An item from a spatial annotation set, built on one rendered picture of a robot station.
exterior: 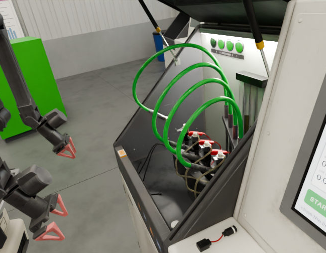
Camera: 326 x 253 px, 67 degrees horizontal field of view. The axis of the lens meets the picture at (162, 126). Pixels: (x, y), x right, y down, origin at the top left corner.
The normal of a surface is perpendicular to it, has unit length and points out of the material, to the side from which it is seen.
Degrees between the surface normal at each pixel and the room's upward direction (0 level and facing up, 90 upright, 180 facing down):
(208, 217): 90
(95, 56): 90
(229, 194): 90
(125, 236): 0
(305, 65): 76
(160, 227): 0
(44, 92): 90
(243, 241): 0
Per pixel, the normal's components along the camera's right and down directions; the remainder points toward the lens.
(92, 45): 0.48, 0.36
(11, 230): 0.01, -0.90
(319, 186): -0.91, 0.07
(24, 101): 0.26, 0.26
